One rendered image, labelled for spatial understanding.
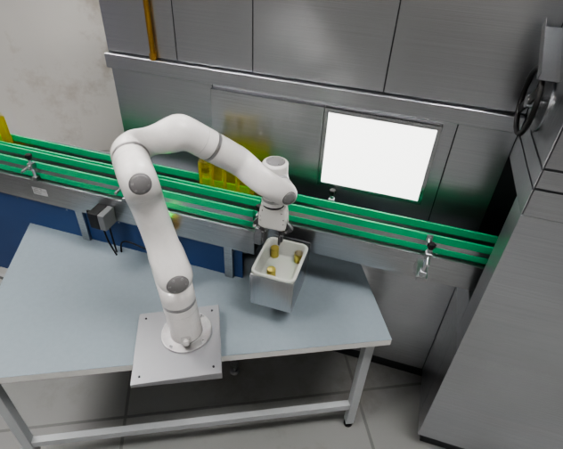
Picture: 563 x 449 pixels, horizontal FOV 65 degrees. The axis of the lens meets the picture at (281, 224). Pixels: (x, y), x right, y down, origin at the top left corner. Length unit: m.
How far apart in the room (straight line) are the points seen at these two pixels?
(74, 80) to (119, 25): 2.47
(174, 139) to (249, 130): 0.68
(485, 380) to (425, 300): 0.45
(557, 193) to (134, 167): 1.15
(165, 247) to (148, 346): 0.51
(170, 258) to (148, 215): 0.17
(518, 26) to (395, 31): 0.37
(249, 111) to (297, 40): 0.33
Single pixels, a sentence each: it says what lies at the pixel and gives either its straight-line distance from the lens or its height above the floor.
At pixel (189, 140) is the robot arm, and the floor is 1.60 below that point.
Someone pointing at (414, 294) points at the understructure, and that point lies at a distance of 2.22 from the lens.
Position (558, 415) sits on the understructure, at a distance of 2.19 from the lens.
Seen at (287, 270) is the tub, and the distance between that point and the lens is 1.76.
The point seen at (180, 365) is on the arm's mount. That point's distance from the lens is 1.69.
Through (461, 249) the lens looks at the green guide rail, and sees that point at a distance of 1.78.
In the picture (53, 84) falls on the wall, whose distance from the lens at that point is 4.51.
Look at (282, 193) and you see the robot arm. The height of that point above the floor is 1.41.
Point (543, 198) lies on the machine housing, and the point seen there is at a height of 1.48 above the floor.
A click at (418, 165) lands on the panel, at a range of 1.77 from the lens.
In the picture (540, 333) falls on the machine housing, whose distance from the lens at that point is 1.82.
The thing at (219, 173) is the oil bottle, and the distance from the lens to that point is 1.83.
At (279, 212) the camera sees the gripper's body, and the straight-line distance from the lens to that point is 1.49.
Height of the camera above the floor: 2.16
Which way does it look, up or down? 38 degrees down
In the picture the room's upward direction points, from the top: 3 degrees clockwise
